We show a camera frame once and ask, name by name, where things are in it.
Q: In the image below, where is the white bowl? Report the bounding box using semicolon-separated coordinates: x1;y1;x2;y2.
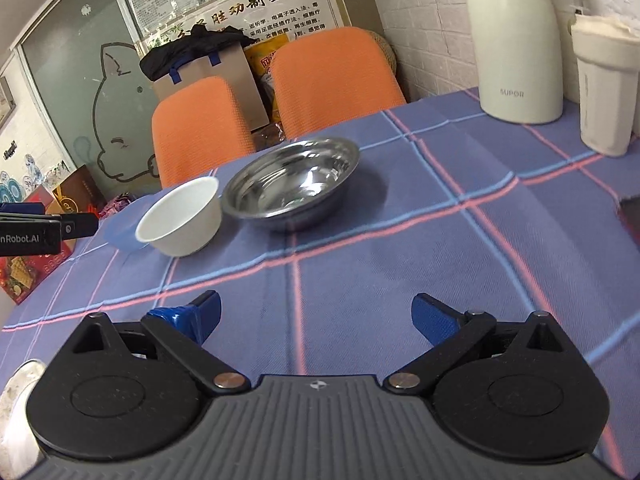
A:
134;176;222;258

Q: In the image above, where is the white Chinese text poster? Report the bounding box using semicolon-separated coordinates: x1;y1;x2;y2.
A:
136;0;345;56

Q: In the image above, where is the black cloth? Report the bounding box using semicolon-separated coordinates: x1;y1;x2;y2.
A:
140;25;256;81

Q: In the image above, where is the right orange chair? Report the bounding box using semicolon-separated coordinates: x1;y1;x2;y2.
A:
270;27;406;140

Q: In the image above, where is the left orange chair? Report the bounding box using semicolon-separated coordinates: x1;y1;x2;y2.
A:
152;76;255;188

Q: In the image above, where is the blue plastic bowl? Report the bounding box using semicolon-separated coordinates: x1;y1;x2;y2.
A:
101;205;146;252

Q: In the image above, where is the white travel cup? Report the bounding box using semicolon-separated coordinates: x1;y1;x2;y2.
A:
572;15;639;157

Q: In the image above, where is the stainless steel bowl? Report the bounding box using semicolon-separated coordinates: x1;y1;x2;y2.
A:
221;136;360;233

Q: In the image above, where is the pink floral bag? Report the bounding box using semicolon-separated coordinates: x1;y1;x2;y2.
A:
99;193;136;218

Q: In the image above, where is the brown gift box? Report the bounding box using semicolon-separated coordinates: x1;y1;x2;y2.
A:
53;165;107;216

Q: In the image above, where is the blue plaid tablecloth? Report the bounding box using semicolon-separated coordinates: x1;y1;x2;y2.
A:
1;91;639;478

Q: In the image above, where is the yellow snack bag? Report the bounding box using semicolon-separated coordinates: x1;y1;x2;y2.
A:
244;34;290;122

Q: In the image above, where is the red cracker box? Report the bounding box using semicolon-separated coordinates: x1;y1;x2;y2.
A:
1;185;76;304

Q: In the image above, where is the cardboard box with blue handles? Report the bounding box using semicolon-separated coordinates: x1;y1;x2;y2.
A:
153;44;269;131

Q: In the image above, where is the white thermos jug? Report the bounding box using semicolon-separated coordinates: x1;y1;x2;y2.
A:
466;0;564;125

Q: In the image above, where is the white brown-rimmed plate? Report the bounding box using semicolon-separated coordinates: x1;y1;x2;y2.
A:
0;360;46;480

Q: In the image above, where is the orange chair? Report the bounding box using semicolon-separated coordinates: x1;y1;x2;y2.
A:
152;76;255;188
270;27;406;140

